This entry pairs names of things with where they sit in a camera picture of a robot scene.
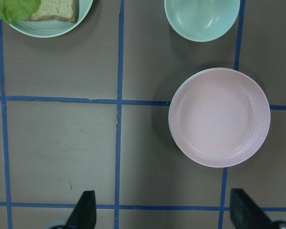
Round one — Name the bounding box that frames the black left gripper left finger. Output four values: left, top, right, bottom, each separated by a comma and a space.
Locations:
66, 191, 96, 229

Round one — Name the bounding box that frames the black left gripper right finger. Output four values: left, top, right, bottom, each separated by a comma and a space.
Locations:
229, 188, 272, 229

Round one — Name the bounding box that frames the pink plate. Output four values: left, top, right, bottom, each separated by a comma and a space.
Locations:
178, 68, 271, 167

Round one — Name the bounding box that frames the cream white plate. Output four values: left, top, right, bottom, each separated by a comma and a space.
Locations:
168, 68, 224, 150

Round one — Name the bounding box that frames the green plate with food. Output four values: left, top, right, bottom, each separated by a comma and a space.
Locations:
9, 0, 93, 38

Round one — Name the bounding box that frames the mint green bowl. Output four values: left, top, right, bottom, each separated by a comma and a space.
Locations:
164, 0, 240, 42

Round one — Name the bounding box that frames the bread slice on plate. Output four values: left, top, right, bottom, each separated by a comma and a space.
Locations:
29, 0, 79, 23

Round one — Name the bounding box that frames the green lettuce leaf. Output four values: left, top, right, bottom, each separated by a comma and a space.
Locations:
0, 0, 41, 24

